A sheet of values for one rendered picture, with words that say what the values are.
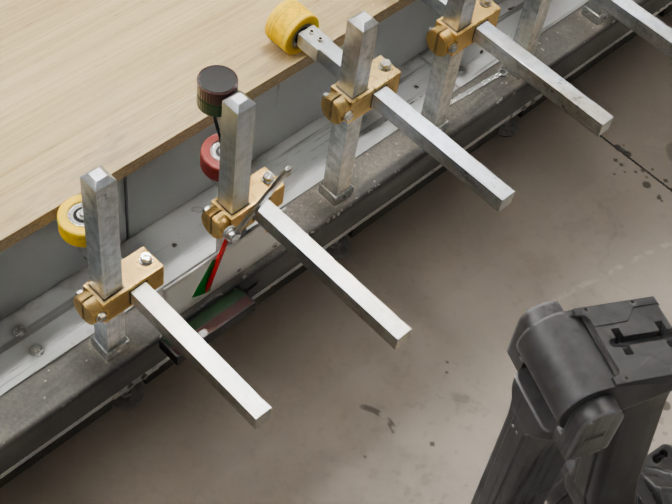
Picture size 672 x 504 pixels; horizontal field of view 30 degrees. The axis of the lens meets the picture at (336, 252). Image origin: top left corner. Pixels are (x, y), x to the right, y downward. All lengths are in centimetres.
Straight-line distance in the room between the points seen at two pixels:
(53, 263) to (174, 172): 27
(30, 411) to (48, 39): 63
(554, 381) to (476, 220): 218
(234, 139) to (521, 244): 142
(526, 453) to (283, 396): 176
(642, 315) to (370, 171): 129
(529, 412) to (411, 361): 186
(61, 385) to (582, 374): 117
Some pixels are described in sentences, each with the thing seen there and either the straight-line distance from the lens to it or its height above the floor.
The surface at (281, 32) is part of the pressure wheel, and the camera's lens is 214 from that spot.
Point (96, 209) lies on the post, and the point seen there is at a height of 108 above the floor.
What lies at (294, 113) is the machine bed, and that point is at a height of 68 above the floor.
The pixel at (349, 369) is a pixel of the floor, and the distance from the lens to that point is 286.
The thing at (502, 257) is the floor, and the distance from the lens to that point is 311.
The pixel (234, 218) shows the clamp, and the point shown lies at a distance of 198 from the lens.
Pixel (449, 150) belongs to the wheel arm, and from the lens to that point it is 200.
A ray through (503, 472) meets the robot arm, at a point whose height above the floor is 145.
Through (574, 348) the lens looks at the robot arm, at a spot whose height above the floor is 163.
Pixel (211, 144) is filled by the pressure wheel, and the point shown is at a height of 91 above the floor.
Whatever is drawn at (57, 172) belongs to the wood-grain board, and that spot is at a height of 90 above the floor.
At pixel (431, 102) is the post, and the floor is 78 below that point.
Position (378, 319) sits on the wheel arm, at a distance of 190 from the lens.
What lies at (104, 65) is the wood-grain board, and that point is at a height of 90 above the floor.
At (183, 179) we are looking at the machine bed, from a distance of 226.
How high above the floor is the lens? 244
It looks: 53 degrees down
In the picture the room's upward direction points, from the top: 10 degrees clockwise
